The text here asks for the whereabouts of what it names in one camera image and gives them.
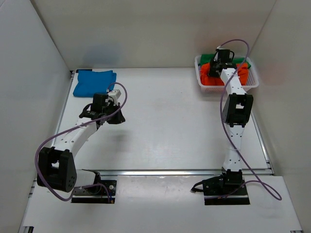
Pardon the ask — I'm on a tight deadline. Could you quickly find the orange t shirt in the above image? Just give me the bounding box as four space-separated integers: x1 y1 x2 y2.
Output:
199 62 251 86

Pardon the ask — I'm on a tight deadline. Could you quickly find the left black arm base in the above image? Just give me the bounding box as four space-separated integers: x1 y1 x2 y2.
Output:
71 171 117 204

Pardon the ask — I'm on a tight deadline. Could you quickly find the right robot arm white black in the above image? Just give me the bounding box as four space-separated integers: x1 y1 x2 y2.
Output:
208 47 253 176

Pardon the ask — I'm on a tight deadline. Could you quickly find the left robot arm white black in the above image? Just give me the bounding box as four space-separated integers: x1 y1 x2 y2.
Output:
36 90 125 193

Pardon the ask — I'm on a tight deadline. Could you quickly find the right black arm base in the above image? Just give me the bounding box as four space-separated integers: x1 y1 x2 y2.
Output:
190 169 250 206

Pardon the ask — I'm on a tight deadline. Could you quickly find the green t shirt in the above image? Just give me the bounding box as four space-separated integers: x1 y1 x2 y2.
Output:
198 54 244 65

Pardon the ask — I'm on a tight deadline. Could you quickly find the folded blue t shirt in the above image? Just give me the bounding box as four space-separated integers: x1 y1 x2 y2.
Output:
73 70 117 98

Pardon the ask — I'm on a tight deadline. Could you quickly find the white plastic basket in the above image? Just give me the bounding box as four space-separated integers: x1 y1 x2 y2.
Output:
194 55 259 93

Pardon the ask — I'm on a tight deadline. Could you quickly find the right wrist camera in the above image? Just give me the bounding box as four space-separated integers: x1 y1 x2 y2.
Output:
216 49 235 63

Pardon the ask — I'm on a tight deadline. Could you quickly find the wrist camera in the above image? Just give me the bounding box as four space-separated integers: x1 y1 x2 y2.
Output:
216 49 235 63
107 89 121 102

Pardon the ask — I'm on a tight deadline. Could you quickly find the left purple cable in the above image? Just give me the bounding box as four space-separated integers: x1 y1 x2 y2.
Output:
35 82 129 202

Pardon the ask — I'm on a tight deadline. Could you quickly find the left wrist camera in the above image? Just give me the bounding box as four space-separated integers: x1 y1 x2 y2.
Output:
107 89 121 102

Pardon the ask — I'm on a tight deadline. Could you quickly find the aluminium table rail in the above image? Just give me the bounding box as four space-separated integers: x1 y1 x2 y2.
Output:
43 69 275 177

